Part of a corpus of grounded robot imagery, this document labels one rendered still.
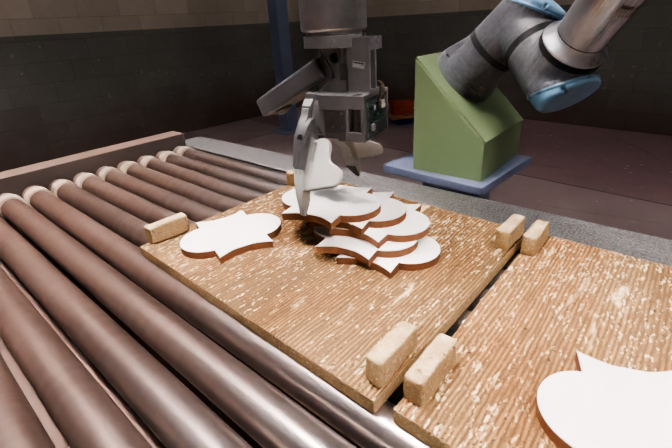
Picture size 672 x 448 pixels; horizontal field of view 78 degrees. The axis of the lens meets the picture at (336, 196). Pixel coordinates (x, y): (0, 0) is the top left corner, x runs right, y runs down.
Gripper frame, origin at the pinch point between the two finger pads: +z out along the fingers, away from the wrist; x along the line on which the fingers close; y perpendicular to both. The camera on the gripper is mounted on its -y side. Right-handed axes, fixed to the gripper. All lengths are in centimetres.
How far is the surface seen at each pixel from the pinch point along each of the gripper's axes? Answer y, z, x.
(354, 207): 4.4, 0.7, -1.2
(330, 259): 3.1, 6.2, -5.9
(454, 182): 7.1, 13.0, 42.9
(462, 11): -103, -25, 527
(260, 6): -360, -47, 452
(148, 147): -68, 6, 23
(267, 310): 1.9, 6.2, -17.3
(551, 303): 27.9, 6.2, -4.2
